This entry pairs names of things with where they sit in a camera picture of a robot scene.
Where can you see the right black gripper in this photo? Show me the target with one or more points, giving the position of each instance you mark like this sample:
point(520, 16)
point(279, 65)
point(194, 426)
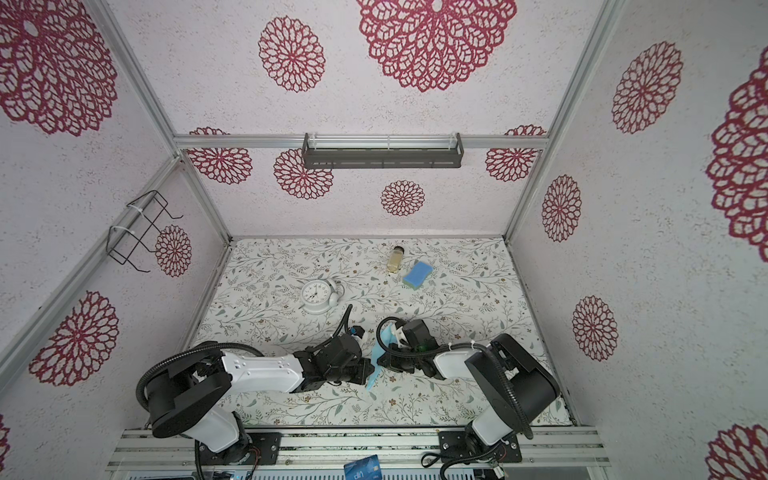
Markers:
point(395, 360)

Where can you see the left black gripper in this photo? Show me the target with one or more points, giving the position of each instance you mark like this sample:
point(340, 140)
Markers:
point(362, 372)

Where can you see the light blue paper sheet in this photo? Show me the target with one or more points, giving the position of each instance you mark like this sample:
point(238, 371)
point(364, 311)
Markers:
point(375, 366)

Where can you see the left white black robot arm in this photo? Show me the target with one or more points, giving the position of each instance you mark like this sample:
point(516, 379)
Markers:
point(182, 393)

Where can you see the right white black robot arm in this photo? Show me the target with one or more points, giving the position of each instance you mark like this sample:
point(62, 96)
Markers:
point(517, 387)

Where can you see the white alarm clock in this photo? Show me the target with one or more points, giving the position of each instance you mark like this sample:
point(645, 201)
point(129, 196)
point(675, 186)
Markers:
point(321, 295)

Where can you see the blue green sponge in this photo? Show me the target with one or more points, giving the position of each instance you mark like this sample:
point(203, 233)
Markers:
point(418, 274)

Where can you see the small yellow liquid jar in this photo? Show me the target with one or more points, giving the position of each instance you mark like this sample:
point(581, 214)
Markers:
point(395, 259)

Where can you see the blue card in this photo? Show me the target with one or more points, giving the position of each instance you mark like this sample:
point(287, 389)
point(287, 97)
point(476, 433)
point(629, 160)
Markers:
point(367, 468)

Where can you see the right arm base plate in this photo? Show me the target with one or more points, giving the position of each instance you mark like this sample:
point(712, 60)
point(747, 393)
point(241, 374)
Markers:
point(462, 445)

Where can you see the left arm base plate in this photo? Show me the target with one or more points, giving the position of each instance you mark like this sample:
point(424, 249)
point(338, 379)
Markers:
point(252, 449)

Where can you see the black wall shelf rack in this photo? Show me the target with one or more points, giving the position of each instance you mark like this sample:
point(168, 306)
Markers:
point(382, 153)

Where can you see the black wire wall basket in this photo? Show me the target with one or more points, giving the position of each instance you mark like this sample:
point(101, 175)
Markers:
point(149, 208)

